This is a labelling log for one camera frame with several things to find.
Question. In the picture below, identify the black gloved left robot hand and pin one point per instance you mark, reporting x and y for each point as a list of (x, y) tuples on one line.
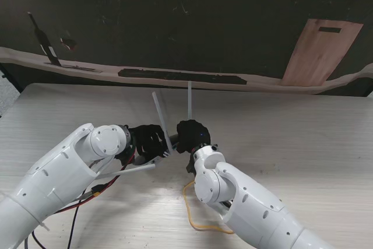
[(148, 141)]

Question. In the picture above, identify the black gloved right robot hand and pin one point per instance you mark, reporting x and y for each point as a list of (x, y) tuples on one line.
[(192, 135)]

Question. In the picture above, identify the black white router with antennas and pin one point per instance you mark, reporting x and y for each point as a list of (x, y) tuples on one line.
[(163, 120)]

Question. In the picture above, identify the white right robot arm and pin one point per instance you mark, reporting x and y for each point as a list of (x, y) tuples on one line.
[(247, 202)]

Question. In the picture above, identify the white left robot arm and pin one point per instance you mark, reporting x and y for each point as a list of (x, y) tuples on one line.
[(58, 173)]

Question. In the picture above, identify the black tape strip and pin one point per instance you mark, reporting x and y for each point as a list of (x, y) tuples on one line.
[(180, 74)]

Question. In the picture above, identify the small red black object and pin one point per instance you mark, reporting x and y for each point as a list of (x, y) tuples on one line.
[(68, 42)]

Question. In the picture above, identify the white zip tie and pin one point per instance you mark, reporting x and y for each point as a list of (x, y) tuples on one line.
[(43, 228)]

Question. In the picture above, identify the beige ledge strip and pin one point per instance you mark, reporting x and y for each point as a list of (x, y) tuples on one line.
[(29, 58)]

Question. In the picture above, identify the black stick tool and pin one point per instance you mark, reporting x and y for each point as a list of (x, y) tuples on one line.
[(43, 39)]

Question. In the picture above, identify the light wooden board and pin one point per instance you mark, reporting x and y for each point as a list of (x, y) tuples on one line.
[(317, 56)]

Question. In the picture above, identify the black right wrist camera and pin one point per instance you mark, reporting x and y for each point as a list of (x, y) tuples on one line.
[(190, 164)]

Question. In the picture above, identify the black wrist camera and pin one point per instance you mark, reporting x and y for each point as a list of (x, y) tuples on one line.
[(190, 164), (123, 158)]

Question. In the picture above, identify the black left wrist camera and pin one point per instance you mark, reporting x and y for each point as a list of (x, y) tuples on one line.
[(123, 158)]

